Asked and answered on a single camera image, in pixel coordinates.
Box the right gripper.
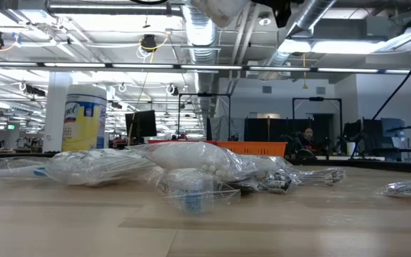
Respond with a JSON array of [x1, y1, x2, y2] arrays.
[[251, 0, 305, 29]]

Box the bagged black comb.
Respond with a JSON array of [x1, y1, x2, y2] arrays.
[[226, 179, 263, 193]]

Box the bagged toothbrush blue bristles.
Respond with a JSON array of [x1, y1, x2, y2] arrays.
[[157, 167, 243, 215]]

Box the rig LED light bar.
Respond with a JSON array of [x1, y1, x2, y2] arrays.
[[0, 61, 411, 75]]

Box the black partition panel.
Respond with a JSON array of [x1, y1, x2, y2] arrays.
[[243, 116, 335, 158]]

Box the person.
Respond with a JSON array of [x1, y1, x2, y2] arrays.
[[290, 126, 323, 160]]

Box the orange mesh basket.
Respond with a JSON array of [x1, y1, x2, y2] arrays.
[[215, 141, 288, 166]]

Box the black desk monitor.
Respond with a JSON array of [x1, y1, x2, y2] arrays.
[[342, 119, 384, 155]]

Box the bagged silver nail clipper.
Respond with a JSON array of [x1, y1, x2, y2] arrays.
[[376, 176, 411, 199], [290, 166, 346, 187]]

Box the black background monitor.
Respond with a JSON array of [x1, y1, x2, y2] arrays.
[[125, 110, 158, 141]]

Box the Lysol wipes canister yellow label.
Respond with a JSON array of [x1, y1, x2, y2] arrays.
[[61, 84, 108, 153]]

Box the white building column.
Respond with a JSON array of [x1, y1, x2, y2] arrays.
[[42, 71, 73, 153]]

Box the silver air duct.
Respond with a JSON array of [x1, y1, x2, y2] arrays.
[[182, 0, 221, 65], [262, 0, 338, 80]]

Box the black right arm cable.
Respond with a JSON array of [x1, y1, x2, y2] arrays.
[[350, 26, 411, 158]]

